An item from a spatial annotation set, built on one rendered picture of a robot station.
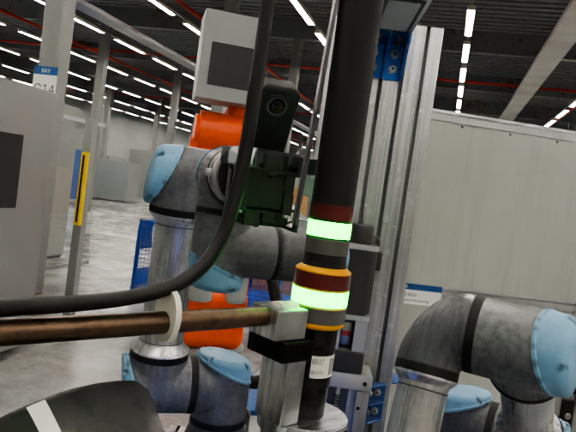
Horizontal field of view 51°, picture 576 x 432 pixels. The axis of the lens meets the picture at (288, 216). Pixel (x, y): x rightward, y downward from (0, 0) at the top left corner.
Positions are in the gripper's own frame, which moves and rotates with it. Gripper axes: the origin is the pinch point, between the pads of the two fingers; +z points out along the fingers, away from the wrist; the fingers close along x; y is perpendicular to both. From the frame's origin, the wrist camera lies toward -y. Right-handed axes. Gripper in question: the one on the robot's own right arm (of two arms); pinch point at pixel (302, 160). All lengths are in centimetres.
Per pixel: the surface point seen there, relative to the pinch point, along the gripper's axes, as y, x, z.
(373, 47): -8.6, -1.1, 9.2
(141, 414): 23.8, 11.0, -1.5
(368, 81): -6.1, -1.1, 9.2
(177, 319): 11.2, 11.6, 14.7
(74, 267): 113, 23, -580
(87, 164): 10, 22, -576
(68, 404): 21.9, 17.1, 1.2
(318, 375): 16.1, -0.3, 9.6
